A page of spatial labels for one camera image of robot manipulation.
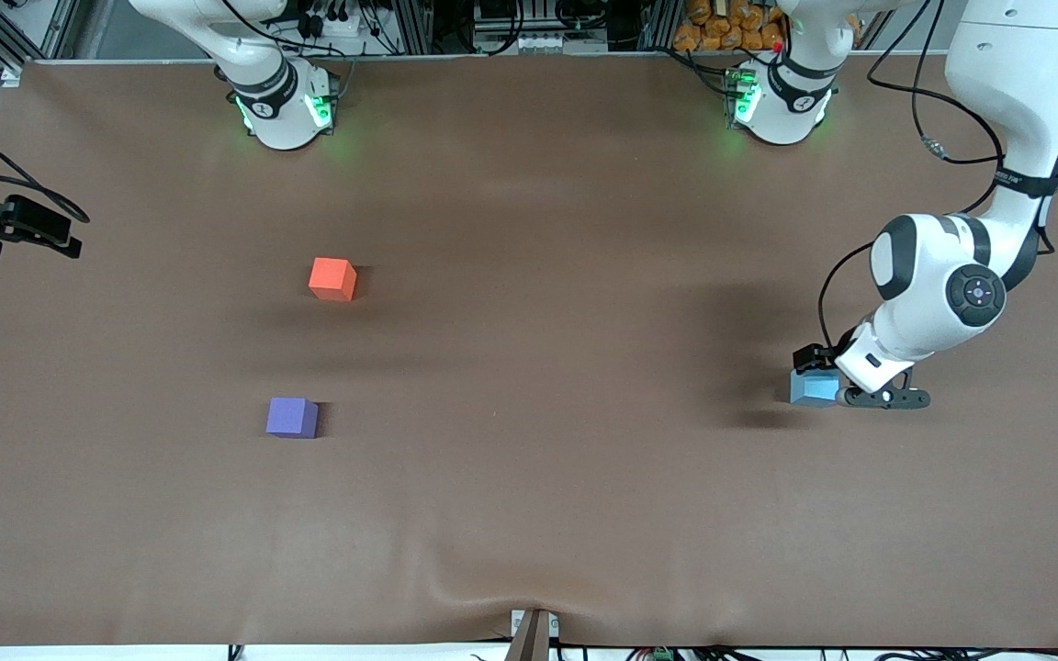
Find light blue foam block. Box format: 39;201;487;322
789;367;842;408

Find orange foam block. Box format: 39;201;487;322
309;257;358;303

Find purple foam block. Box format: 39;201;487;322
265;397;320;440

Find brown table cover sheet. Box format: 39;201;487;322
0;50;1058;648

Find orange lumpy bag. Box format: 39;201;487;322
673;0;787;53

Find white power strip black plugs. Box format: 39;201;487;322
304;5;374;39

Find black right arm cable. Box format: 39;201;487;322
0;115;92;226

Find silver aluminium frame post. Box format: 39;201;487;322
394;0;435;54
642;0;683;52

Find brown camera mount post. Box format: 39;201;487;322
506;608;559;661

